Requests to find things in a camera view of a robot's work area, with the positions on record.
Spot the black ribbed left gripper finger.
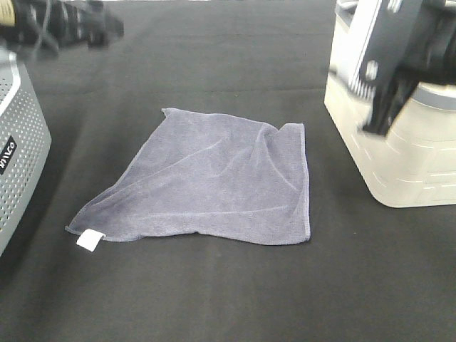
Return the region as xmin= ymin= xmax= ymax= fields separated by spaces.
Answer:
xmin=362 ymin=76 xmax=419 ymax=136

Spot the grey-blue microfibre towel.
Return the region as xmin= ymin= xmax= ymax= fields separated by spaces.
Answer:
xmin=66 ymin=108 xmax=311 ymax=246

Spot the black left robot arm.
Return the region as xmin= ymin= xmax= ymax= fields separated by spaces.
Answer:
xmin=1 ymin=1 xmax=422 ymax=135

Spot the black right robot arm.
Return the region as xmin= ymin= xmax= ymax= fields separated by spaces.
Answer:
xmin=395 ymin=1 xmax=455 ymax=86

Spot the white basket with grey rim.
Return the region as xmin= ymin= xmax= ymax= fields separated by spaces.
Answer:
xmin=324 ymin=7 xmax=455 ymax=207

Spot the black table cloth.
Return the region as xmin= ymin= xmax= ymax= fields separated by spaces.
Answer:
xmin=1 ymin=1 xmax=455 ymax=341

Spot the grey perforated plastic basket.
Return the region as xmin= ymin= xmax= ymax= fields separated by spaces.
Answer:
xmin=1 ymin=47 xmax=51 ymax=252

